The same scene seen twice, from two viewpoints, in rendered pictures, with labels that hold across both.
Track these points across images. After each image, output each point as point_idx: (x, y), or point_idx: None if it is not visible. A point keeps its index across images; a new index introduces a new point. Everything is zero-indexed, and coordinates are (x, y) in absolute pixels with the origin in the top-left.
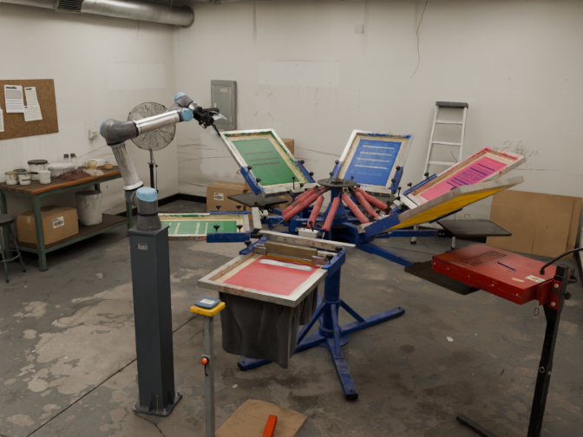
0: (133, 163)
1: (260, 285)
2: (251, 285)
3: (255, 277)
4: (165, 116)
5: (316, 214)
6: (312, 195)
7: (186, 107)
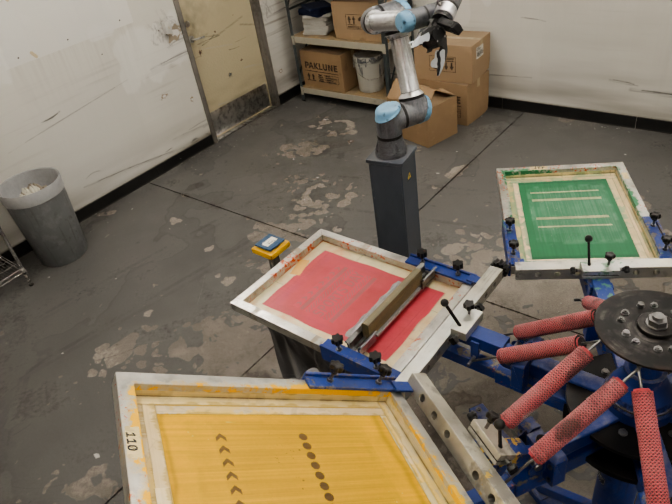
0: (405, 67)
1: (307, 282)
2: (310, 274)
3: (335, 278)
4: (387, 16)
5: (542, 326)
6: None
7: None
